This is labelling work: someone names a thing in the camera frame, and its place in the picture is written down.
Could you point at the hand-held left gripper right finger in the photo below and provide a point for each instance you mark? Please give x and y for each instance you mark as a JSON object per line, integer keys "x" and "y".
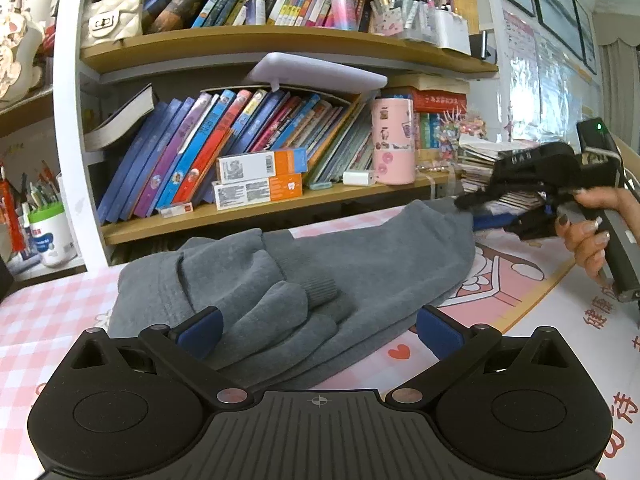
{"x": 440, "y": 335}

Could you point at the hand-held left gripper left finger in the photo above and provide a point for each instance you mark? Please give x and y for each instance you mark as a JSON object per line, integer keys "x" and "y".
{"x": 197, "y": 335}

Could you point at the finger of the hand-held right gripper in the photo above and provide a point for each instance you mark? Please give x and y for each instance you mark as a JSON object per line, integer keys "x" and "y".
{"x": 492, "y": 221}
{"x": 485, "y": 200}

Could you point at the grey fleece sweater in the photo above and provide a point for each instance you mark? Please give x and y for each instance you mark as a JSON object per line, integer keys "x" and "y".
{"x": 300, "y": 270}

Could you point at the person's right hand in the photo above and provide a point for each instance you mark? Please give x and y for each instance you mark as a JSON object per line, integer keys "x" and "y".
{"x": 582, "y": 245}

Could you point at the stack of magazines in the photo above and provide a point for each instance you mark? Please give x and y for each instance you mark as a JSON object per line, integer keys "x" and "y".
{"x": 475, "y": 155}

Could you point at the colourful bead ornament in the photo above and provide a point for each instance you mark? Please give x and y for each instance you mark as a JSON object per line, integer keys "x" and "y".
{"x": 462, "y": 125}

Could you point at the row of thin children books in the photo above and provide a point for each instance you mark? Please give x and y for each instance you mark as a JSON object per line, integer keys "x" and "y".
{"x": 427, "y": 130}

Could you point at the pink sticker tumbler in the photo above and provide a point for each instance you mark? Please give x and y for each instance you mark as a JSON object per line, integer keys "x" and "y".
{"x": 392, "y": 145}

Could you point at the red thick dictionary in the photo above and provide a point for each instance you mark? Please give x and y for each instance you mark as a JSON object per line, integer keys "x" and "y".
{"x": 440, "y": 101}

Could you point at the beige curtain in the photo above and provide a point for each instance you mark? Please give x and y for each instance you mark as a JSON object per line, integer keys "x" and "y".
{"x": 622, "y": 90}

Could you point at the small red white box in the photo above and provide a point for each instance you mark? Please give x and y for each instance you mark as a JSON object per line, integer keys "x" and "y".
{"x": 174, "y": 210}

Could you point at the white charger plug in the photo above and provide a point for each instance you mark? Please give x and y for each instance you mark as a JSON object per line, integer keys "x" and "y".
{"x": 359, "y": 178}

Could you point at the small black device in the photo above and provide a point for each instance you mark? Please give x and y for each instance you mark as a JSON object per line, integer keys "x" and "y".
{"x": 481, "y": 45}

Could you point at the orange white carton box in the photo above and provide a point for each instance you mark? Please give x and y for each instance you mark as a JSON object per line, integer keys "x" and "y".
{"x": 255, "y": 192}
{"x": 260, "y": 165}

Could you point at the small teal case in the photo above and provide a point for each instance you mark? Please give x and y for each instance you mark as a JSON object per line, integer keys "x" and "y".
{"x": 320, "y": 185}

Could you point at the white pen holder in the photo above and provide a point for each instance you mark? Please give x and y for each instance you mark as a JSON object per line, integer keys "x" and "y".
{"x": 450, "y": 30}

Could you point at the pink checked cartoon table mat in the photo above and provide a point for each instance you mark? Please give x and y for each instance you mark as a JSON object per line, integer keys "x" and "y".
{"x": 30, "y": 320}

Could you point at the white tub green lid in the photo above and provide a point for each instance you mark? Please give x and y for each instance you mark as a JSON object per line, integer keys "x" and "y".
{"x": 47, "y": 240}

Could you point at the row of blue slanted books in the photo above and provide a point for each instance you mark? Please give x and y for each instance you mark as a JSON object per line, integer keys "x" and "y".
{"x": 165, "y": 160}

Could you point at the yellow woven basket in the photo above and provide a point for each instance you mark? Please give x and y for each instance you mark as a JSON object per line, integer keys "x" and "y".
{"x": 460, "y": 5}

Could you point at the black flat case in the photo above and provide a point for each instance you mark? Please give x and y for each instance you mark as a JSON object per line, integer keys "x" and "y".
{"x": 5, "y": 280}

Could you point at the pink patterned pen cup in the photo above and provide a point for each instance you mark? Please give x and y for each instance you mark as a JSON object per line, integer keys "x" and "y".
{"x": 387, "y": 22}

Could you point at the bunch of pens and brushes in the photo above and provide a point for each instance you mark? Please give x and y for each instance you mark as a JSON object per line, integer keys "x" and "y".
{"x": 40, "y": 192}

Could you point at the white flat lamp panel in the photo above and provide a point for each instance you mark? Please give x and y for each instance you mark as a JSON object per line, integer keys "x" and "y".
{"x": 315, "y": 72}

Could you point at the red tassel charm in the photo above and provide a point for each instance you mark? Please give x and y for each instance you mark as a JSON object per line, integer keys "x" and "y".
{"x": 10, "y": 210}

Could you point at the thick black book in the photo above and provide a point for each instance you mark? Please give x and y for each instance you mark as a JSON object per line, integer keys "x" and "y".
{"x": 120, "y": 120}

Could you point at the pink gradient bottle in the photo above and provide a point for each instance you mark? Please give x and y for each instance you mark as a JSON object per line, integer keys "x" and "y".
{"x": 345, "y": 5}

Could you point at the white wooden bookshelf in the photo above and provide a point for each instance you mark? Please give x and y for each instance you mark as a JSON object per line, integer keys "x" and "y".
{"x": 67, "y": 110}

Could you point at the white spray bottle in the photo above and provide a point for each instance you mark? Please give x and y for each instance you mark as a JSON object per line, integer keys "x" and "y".
{"x": 256, "y": 7}

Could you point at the cream quilted handbag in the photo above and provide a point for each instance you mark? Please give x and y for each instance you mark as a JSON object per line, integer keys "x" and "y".
{"x": 107, "y": 22}

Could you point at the cartoon paper sign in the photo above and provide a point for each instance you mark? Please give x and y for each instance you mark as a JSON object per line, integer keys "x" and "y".
{"x": 17, "y": 45}

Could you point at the wall calendar poster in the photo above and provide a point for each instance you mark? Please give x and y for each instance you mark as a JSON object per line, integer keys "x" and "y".
{"x": 550, "y": 85}

